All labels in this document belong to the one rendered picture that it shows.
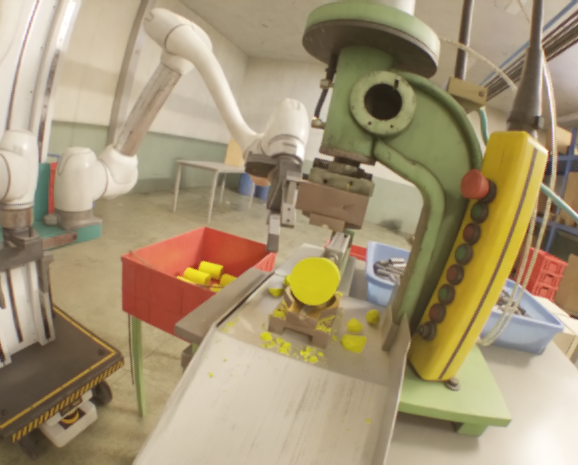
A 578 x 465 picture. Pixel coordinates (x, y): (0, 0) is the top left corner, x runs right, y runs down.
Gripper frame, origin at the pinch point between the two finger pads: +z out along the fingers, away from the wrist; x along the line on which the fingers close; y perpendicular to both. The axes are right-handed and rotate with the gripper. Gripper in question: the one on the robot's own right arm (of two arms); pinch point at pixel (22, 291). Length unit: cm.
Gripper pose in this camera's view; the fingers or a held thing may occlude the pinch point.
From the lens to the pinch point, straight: 85.7
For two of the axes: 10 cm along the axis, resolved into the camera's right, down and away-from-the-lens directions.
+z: -2.1, 9.5, 2.4
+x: -2.8, 1.7, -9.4
